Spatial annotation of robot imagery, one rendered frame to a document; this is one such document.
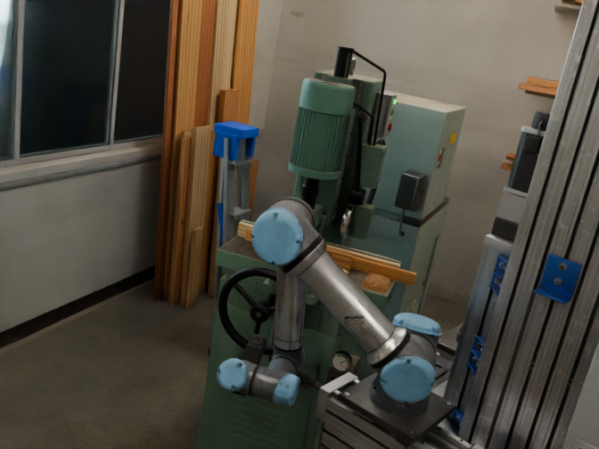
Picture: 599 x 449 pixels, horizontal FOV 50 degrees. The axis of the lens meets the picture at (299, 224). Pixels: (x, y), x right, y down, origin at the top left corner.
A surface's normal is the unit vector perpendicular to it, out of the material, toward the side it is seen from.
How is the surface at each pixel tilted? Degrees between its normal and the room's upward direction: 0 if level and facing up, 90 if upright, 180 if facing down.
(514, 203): 90
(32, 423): 0
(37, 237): 90
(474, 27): 90
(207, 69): 87
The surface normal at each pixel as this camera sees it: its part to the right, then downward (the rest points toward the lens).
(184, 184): 0.89, 0.23
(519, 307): -0.64, 0.14
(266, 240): -0.31, 0.16
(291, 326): 0.13, 0.29
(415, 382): -0.14, 0.36
